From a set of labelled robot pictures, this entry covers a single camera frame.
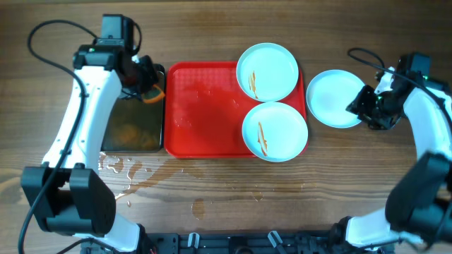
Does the orange green sponge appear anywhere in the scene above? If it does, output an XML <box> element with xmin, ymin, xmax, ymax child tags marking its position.
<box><xmin>141</xmin><ymin>85</ymin><xmax>165</xmax><ymax>104</ymax></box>

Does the light blue plate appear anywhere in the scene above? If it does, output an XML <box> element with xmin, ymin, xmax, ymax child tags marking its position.
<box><xmin>236</xmin><ymin>42</ymin><xmax>299</xmax><ymax>102</ymax></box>
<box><xmin>242</xmin><ymin>102</ymin><xmax>309</xmax><ymax>162</ymax></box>
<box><xmin>306</xmin><ymin>69</ymin><xmax>364</xmax><ymax>128</ymax></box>

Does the light blue plate front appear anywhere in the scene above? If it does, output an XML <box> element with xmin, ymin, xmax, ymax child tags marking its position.
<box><xmin>242</xmin><ymin>102</ymin><xmax>309</xmax><ymax>162</ymax></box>

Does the light blue plate back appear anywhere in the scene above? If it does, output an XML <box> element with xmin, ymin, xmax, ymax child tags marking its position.
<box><xmin>236</xmin><ymin>42</ymin><xmax>299</xmax><ymax>102</ymax></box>

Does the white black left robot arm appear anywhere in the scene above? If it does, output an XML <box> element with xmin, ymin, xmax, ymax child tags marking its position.
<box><xmin>18</xmin><ymin>44</ymin><xmax>165</xmax><ymax>253</ymax></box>

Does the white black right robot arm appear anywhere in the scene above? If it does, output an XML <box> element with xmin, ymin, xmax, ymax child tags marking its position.
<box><xmin>334</xmin><ymin>68</ymin><xmax>451</xmax><ymax>253</ymax></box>

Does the black water-filled tray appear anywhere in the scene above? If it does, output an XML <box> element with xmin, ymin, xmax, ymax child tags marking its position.
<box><xmin>100</xmin><ymin>63</ymin><xmax>166</xmax><ymax>153</ymax></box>

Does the red plastic tray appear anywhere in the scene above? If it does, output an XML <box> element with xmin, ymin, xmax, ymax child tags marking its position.
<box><xmin>163</xmin><ymin>61</ymin><xmax>309</xmax><ymax>159</ymax></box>

